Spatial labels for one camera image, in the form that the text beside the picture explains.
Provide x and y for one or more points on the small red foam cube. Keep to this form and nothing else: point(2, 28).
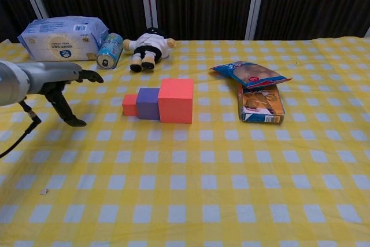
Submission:
point(129, 106)

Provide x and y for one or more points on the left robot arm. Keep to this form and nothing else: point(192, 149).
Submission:
point(13, 83)

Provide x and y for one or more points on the purple foam cube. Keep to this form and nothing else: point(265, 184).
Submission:
point(147, 103)

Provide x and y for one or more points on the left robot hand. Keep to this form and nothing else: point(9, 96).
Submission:
point(52, 75)

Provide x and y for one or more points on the small paper scrap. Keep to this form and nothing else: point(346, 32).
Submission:
point(44, 191)

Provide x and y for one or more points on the blue snack bag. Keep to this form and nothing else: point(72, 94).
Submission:
point(251, 75)

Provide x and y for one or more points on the blue tissue pack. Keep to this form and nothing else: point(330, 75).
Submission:
point(60, 38)

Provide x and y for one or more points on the light blue drink can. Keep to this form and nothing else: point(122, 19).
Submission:
point(110, 51)

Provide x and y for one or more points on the yellow checkered tablecloth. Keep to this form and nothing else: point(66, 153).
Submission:
point(202, 177)

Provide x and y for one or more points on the large red foam cube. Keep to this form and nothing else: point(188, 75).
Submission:
point(175, 103)

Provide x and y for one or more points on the plush doll white shirt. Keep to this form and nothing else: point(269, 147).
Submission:
point(150, 46)

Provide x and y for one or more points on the orange snack box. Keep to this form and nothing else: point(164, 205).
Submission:
point(260, 105)

